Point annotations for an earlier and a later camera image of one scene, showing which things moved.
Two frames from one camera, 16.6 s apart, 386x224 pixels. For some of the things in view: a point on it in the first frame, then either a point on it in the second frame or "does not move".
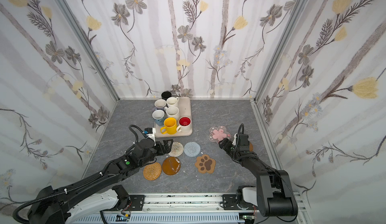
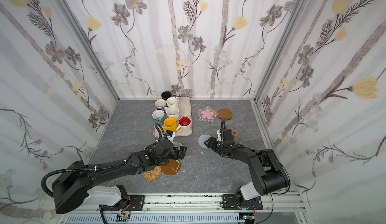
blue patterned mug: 158,116 does not move
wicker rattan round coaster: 152,171 does not move
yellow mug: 170,126 does not move
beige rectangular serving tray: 185,109 does not move
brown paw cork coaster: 205,164 → 234,133
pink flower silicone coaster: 218,133 → 207,114
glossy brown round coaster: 171,165 does not move
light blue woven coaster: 192,149 → 201,140
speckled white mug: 172,111 does not move
